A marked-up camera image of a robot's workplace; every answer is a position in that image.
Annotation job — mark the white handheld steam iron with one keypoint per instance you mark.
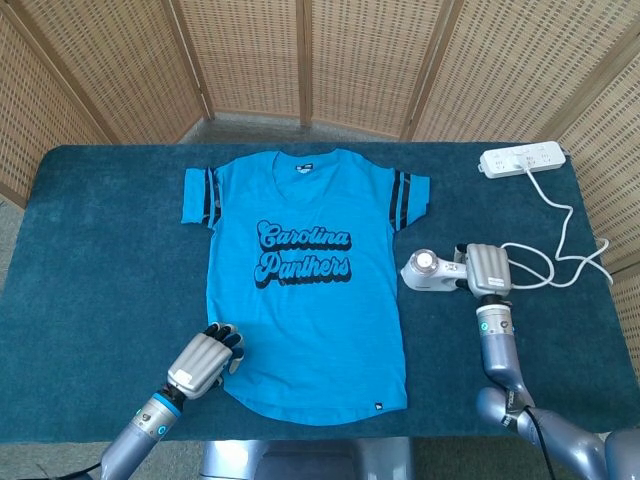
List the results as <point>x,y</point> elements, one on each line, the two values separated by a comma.
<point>425,277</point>

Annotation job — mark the blue Carolina Panthers shirt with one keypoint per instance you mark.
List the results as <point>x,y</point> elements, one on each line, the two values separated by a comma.
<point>305,340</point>

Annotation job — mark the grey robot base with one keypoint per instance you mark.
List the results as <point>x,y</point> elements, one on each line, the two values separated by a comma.
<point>300,460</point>

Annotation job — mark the white power strip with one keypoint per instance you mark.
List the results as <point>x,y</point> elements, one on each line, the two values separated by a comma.
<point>505,167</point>

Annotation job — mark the woven wooden folding screen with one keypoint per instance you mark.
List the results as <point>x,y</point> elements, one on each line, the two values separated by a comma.
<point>250,55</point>

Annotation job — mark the dark teal table cloth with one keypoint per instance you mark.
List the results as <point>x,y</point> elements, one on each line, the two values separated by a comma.
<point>110,260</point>

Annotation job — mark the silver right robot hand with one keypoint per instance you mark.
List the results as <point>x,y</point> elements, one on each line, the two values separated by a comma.
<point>487,270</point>

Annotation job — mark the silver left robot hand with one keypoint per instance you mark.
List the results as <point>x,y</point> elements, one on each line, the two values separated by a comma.
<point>200,365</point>

